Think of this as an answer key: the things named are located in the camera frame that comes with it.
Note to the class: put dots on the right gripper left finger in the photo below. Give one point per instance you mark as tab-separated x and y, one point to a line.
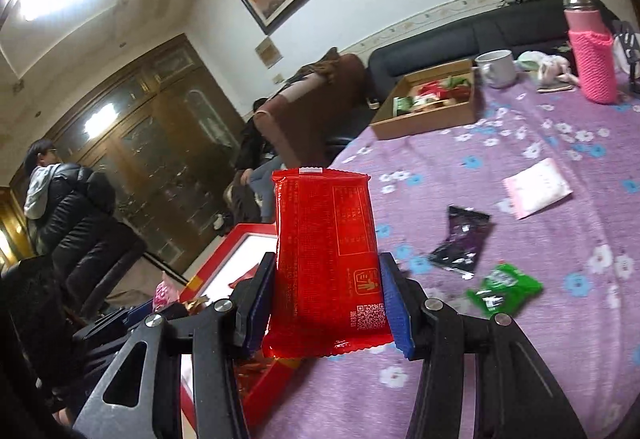
229	329

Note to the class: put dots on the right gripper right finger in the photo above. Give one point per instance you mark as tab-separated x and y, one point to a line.
516	394

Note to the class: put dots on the pink lotso snack packet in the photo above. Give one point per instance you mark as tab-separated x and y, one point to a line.
165	294

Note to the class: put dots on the green candy packet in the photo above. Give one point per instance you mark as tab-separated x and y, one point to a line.
505	289

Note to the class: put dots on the long red snack packet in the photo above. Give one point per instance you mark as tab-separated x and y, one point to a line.
327	293

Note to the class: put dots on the red tray box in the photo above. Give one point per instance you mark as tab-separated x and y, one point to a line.
233	258

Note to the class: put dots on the standing person black jacket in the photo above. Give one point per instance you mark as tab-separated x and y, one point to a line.
70	213

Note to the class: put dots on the seated person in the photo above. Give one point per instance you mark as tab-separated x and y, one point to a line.
252	188

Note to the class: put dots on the black purple snack packet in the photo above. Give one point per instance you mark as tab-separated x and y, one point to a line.
467	234

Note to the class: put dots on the purple floral tablecloth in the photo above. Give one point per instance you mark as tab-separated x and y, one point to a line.
584	249

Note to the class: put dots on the wooden cabinet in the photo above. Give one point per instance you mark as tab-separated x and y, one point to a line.
166	136

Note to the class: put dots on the white pink sachet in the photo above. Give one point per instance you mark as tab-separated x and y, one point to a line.
536	188

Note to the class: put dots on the brown armchair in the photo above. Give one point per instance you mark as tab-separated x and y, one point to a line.
297	120

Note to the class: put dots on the brown cardboard box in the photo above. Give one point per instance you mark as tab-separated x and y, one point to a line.
432	99

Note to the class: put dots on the white mug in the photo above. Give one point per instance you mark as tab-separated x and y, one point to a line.
497	68

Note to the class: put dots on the pink sleeved thermos bottle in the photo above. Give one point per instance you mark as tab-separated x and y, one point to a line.
592	44

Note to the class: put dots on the black leather sofa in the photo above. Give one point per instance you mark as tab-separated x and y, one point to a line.
516	26

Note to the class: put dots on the small wall plaque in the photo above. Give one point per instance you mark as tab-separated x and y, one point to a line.
268	53

